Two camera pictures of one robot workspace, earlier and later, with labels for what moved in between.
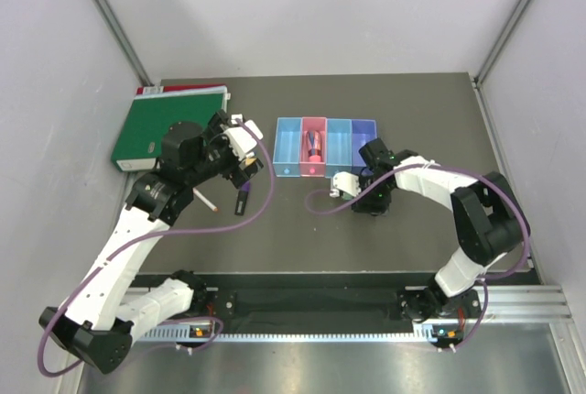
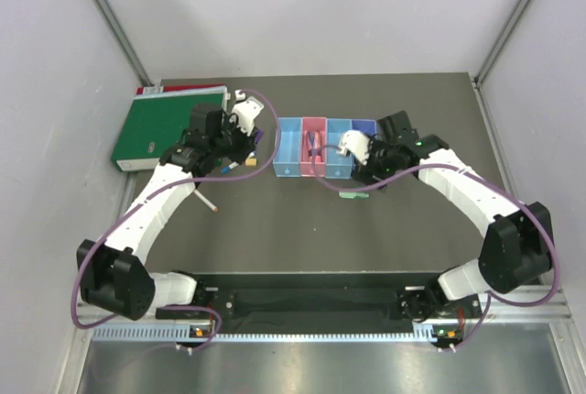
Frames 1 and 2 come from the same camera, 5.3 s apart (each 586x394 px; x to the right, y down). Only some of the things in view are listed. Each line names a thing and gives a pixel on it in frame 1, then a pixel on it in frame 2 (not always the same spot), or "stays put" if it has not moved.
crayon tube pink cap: [314, 140] stays put
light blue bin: [339, 147] stays put
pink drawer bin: [313, 147] stays put
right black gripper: [364, 204] to [367, 171]
